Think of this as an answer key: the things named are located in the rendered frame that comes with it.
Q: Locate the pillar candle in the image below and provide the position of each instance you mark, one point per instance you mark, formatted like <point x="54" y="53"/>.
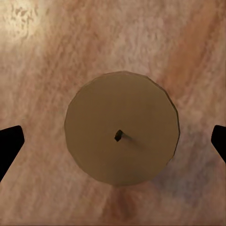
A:
<point x="122" y="128"/>

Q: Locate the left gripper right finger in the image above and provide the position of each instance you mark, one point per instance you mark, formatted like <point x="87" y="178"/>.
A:
<point x="218" y="139"/>

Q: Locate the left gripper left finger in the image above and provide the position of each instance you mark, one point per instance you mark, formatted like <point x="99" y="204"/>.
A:
<point x="11" y="141"/>

